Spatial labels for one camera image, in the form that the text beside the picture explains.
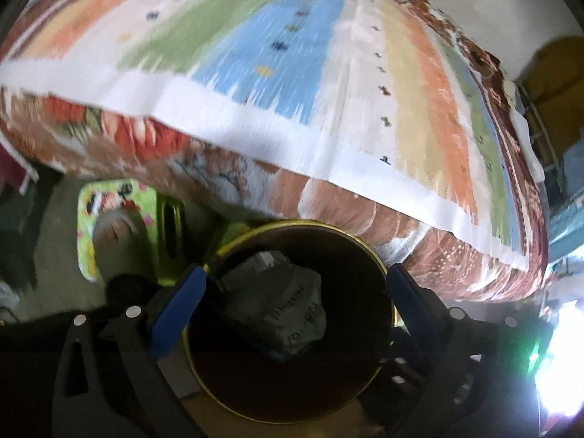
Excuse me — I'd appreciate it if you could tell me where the white Natural paper bag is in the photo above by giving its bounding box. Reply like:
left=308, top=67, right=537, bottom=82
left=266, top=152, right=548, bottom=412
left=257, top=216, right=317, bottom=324
left=220, top=250, right=327, bottom=358

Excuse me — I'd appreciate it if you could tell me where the black trash bin yellow rim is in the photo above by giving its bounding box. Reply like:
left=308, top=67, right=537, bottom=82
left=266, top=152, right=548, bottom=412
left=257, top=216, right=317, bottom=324
left=184, top=219, right=396, bottom=424

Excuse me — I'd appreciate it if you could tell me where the green cartoon plastic stool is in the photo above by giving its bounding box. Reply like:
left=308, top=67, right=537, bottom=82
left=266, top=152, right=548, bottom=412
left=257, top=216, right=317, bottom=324
left=76, top=179, right=186, bottom=287

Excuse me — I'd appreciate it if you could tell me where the white pillow at bed edge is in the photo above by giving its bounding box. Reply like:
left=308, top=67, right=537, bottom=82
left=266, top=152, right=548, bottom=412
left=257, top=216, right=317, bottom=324
left=504, top=80, right=545, bottom=184

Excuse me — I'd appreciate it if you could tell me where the colourful striped bed mat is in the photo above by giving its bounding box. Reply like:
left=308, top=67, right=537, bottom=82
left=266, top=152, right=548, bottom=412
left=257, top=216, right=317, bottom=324
left=1, top=0, right=531, bottom=270

